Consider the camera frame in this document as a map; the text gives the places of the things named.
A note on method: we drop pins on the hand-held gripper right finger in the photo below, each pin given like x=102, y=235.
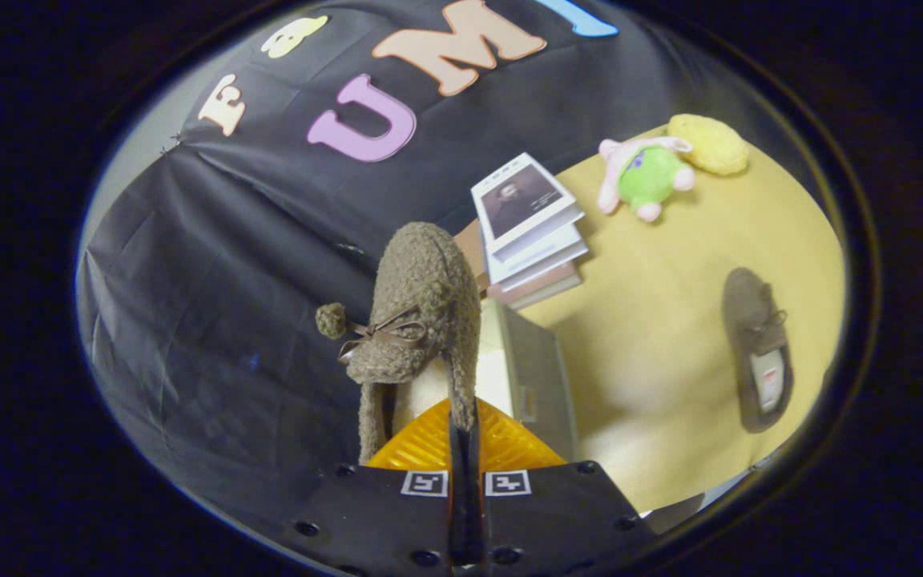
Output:
x=558, y=513

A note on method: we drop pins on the yellow fluffy plush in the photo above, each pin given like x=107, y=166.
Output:
x=710, y=144

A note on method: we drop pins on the plain white book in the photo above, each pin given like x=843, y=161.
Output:
x=543, y=260

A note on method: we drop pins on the brown book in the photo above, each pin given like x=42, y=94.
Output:
x=543, y=288

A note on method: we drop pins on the green and pink plush toy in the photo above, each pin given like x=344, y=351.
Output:
x=650, y=176

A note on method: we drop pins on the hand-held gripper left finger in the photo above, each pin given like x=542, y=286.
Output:
x=381, y=521

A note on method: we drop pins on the grey storage box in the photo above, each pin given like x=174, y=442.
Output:
x=542, y=377

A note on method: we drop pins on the white portrait cover book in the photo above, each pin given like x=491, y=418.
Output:
x=521, y=200

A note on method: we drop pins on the black backdrop cloth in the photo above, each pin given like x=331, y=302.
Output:
x=213, y=264

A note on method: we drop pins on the brown fuzzy slipper shoe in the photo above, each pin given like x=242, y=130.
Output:
x=421, y=272
x=750, y=304

